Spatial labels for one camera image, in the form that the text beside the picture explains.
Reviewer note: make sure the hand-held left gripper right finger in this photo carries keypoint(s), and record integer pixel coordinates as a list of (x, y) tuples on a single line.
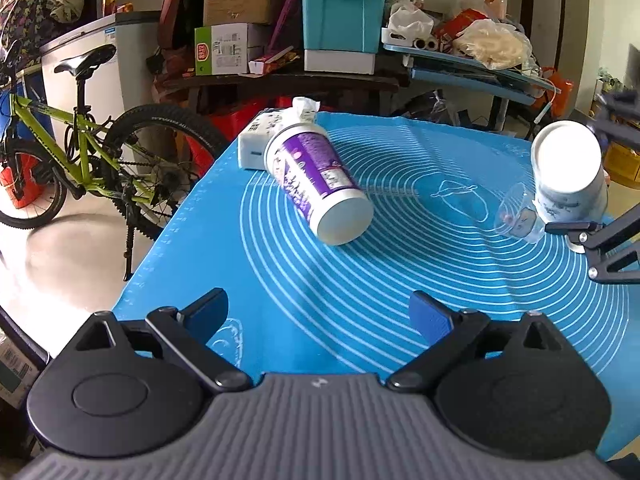
[(430, 317)]

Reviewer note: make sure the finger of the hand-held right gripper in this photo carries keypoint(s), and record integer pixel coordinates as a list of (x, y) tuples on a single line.
[(620, 110), (570, 228)]

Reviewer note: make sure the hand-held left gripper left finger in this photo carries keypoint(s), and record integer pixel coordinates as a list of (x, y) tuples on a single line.
[(207, 312)]

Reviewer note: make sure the white cup with blue print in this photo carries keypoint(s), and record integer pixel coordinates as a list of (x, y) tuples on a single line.
[(565, 160)]

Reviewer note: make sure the clear plastic cup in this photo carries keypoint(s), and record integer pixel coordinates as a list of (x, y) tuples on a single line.
[(520, 220)]

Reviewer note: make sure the yellow box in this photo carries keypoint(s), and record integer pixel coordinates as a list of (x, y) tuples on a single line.
[(622, 162)]

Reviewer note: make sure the orange plastic bag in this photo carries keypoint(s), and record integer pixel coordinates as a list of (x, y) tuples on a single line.
[(555, 90)]

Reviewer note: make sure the blue silicone baking mat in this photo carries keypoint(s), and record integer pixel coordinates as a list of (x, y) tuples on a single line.
[(350, 280)]

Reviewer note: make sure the dark door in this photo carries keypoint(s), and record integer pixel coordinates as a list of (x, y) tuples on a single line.
[(542, 5)]

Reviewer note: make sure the bagged stack of paper plates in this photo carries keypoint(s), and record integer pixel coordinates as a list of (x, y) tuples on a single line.
[(490, 42)]

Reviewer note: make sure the blue folding table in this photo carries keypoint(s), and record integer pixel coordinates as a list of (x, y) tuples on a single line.
[(465, 77)]

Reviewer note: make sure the white purple wet wipes canister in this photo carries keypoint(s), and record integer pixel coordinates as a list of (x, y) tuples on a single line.
[(310, 170)]

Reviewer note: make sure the white tissue pack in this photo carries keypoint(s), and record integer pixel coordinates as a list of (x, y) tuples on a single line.
[(252, 142)]

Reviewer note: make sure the red snack bag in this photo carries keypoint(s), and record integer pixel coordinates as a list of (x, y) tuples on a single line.
[(462, 22)]

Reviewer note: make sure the red plastic crate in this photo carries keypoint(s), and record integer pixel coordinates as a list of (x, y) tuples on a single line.
[(235, 120)]

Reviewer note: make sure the labelled cardboard box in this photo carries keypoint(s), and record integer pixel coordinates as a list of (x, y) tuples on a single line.
[(17, 365)]

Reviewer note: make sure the orange plastic bin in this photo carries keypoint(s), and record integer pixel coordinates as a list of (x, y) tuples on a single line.
[(25, 195)]

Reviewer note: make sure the white plastic bag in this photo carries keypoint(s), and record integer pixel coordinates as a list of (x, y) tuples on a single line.
[(410, 17)]

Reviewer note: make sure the white plastic tray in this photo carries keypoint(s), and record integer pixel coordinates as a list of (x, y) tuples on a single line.
[(400, 40)]

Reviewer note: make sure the dark wooden table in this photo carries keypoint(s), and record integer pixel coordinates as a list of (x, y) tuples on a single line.
[(300, 85)]

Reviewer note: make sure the red and white small box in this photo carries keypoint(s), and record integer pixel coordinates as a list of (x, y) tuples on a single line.
[(270, 62)]

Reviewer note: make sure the green bicycle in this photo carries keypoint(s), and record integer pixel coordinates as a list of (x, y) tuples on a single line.
[(42, 114)]

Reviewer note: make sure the white chest freezer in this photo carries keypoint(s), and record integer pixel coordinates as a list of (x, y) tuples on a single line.
[(135, 60)]

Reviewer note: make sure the green and white carton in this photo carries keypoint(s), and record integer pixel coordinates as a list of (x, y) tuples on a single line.
[(230, 47)]

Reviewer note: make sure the white flat box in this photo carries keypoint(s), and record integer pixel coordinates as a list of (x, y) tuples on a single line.
[(340, 61)]

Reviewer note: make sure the teal plastic storage bin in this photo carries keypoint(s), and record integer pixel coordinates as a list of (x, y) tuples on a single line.
[(345, 20)]

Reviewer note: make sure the brown bag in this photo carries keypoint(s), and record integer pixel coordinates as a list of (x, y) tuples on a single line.
[(180, 5)]

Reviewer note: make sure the floral cloth bundle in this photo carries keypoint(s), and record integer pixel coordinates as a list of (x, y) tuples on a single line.
[(25, 17)]

